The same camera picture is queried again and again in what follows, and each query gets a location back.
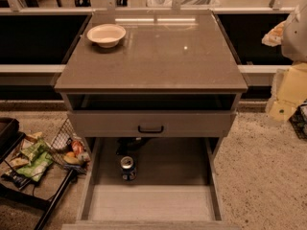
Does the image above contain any blue pepsi can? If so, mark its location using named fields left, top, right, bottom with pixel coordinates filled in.
left=120, top=156, right=136, bottom=181

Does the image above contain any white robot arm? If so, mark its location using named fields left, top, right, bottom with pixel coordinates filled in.
left=281, top=0, right=307, bottom=62

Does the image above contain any grey top drawer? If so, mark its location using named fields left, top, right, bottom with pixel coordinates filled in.
left=67, top=110, right=236, bottom=137

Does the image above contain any open grey middle drawer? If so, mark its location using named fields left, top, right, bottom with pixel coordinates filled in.
left=61, top=138, right=241, bottom=230

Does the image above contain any grey cabinet with countertop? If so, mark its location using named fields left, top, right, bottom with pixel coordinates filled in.
left=56, top=11, right=248, bottom=155

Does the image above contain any white paper bowl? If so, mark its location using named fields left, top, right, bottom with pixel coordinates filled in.
left=87, top=24, right=126, bottom=48

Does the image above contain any red snack packet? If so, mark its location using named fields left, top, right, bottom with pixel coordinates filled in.
left=71, top=140, right=84, bottom=155

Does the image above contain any yellow fruit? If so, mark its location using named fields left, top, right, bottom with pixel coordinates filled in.
left=63, top=151, right=81, bottom=165

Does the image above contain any green snack bag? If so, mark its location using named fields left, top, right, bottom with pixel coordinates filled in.
left=16, top=139, right=53, bottom=182

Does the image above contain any black drawer handle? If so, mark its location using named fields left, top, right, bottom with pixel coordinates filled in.
left=137, top=126, right=164, bottom=134

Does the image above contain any black wire basket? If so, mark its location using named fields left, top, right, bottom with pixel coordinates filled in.
left=50, top=119, right=90, bottom=174
left=290, top=104, right=307, bottom=140

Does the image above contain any black wire basket right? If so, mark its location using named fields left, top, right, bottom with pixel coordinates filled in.
left=290, top=104, right=307, bottom=140

